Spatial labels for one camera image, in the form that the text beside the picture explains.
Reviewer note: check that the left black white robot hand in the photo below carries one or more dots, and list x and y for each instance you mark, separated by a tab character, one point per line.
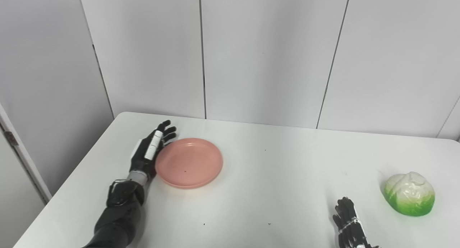
143	156

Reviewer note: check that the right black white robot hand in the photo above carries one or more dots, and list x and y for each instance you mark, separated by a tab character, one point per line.
350	228

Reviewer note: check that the pink round plate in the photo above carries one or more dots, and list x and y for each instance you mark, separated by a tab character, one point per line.
188	163

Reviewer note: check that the green white toy cabbage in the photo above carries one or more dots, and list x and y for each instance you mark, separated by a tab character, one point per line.
409	194

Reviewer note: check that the metal door hinge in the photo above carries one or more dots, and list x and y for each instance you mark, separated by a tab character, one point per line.
11	138

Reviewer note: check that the white door frame post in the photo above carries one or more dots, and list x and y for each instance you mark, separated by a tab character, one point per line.
28	161

